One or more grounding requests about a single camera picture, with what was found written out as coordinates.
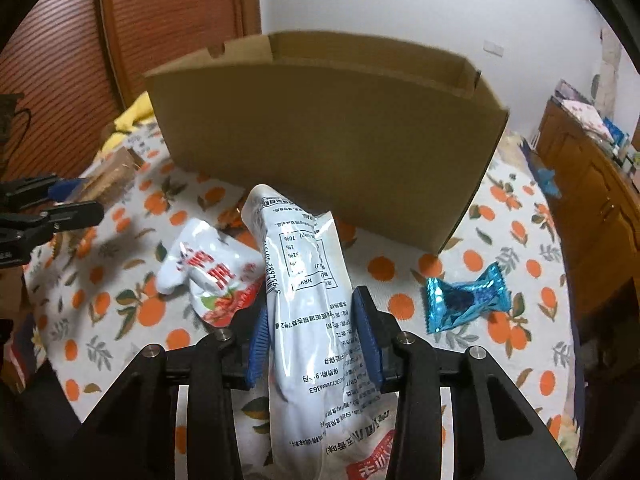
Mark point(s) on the pale floral curtain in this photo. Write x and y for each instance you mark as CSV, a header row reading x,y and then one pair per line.
x,y
609,70

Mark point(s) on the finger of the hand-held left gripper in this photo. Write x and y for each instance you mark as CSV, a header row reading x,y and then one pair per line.
x,y
70,215
45,187

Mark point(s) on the blue foil candy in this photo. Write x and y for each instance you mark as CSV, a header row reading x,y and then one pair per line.
x,y
460,300

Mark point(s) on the blue plastic bag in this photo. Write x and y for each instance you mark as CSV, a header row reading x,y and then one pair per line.
x,y
547,180

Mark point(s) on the blue box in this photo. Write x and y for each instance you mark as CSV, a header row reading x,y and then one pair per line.
x,y
616,131

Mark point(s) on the yellow cloth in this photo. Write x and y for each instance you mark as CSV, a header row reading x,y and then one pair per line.
x,y
132,120

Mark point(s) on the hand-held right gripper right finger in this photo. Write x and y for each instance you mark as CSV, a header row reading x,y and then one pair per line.
x,y
367,340

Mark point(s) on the floral cloth bag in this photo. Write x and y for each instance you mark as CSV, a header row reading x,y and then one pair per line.
x,y
585,115

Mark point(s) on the clear bread packet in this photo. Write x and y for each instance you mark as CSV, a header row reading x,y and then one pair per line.
x,y
112,177

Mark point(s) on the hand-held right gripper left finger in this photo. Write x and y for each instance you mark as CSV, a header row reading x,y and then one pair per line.
x,y
257,355

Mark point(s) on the white fan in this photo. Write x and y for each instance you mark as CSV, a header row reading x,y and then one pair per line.
x,y
595,86

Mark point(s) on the large white snack packet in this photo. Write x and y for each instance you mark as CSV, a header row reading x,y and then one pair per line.
x,y
310,280

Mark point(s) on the purple packet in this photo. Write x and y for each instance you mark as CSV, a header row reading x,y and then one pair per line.
x,y
567,91

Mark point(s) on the brown cardboard box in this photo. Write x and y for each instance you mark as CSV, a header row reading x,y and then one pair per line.
x,y
325,135

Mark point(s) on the white wall socket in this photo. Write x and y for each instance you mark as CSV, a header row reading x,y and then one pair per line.
x,y
493,49

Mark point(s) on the red-brown louvred wardrobe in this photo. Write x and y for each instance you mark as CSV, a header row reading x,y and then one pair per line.
x,y
165,20

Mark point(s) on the orange print bed sheet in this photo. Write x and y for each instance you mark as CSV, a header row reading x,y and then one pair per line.
x,y
360,260

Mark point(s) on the red patterned cloth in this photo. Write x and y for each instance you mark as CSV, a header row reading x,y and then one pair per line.
x,y
20,355

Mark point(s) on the white red print snack packet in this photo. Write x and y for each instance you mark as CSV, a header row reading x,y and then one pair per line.
x,y
200,260

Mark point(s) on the wooden sideboard cabinet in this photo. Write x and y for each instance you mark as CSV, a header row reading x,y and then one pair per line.
x,y
590,200

